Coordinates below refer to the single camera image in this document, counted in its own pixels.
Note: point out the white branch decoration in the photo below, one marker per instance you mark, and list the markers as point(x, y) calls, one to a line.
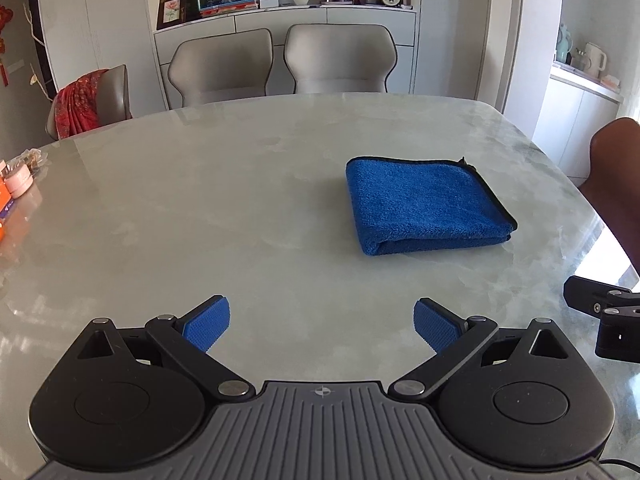
point(37, 55)

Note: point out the beige dining chair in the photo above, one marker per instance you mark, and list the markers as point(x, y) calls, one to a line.
point(340, 60)
point(220, 70)

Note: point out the teal thermos jug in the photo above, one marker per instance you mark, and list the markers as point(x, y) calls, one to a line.
point(563, 45)

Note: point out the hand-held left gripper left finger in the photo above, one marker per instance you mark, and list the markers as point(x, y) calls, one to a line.
point(207, 322)

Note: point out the pink round container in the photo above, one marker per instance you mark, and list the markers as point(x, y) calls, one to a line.
point(20, 184)

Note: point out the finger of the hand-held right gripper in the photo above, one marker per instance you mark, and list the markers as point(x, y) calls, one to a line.
point(582, 292)

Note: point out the red patterned cloth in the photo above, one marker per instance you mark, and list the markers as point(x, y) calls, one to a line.
point(77, 105)

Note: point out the blue towel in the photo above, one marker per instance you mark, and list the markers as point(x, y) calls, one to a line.
point(425, 205)

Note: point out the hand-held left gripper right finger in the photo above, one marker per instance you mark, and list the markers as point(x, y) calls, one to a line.
point(437, 322)

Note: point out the red knot wall decoration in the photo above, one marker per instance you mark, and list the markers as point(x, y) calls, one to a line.
point(4, 40)

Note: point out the white electric kettle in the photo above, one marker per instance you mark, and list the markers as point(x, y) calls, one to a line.
point(592, 60)

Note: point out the brown leather chair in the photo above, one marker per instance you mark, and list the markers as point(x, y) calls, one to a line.
point(617, 175)

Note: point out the white counter cabinet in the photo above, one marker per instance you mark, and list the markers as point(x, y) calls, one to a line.
point(565, 120)

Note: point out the stack of colourful books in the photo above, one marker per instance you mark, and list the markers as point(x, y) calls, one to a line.
point(230, 6)

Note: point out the grey chair with red cloth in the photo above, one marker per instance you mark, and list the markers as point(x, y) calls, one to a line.
point(117, 95)

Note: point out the orange box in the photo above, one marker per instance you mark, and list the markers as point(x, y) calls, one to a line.
point(4, 215)

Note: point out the clear snack bag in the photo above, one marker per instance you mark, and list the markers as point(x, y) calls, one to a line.
point(30, 161)

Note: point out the small white box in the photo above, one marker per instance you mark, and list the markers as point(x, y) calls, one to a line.
point(269, 3)

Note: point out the dark picture frame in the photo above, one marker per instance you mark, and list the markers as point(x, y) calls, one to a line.
point(171, 12)

